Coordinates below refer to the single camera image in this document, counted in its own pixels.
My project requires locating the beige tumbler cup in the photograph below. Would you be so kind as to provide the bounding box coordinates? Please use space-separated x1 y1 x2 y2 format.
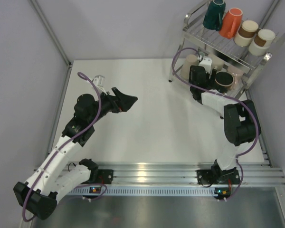
180 54 199 81

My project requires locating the pink purple mug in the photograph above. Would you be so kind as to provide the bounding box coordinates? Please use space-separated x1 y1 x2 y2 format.
227 65 244 90

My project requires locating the steel lined paper cup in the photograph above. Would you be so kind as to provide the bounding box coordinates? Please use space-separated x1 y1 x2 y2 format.
248 29 276 56

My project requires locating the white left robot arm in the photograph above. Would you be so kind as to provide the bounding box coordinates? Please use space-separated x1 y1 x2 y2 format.
13 87 138 220

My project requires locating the stainless steel dish rack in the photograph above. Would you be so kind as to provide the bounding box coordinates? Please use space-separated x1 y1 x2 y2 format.
175 0 285 99

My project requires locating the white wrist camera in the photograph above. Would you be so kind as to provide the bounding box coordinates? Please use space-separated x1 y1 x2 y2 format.
92 75 107 95
198 56 212 74

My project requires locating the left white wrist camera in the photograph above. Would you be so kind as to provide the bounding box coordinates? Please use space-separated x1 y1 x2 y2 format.
92 75 107 95

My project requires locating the dark teal mug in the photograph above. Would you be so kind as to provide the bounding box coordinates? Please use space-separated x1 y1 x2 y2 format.
203 0 226 31

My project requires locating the small brown white cup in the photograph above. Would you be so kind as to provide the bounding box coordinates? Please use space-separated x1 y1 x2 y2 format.
234 20 259 47

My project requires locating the orange mug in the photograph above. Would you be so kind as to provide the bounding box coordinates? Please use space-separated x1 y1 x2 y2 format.
219 8 243 39

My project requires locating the green interior floral mug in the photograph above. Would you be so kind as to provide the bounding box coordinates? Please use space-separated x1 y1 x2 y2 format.
208 53 225 71

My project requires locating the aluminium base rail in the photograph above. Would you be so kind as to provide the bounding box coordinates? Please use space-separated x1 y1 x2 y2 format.
33 161 285 186

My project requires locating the red skull mug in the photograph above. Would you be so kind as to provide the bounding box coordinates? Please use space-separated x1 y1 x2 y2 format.
214 71 234 93

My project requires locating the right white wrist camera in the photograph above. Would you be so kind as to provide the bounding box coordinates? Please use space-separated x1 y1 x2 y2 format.
198 56 212 74

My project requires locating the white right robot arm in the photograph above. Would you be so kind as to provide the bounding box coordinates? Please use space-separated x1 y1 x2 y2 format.
189 66 261 187

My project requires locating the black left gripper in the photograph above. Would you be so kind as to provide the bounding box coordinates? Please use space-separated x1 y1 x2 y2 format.
88 87 137 125

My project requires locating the grey slotted cable duct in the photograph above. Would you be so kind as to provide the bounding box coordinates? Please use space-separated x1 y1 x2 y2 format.
66 186 219 196

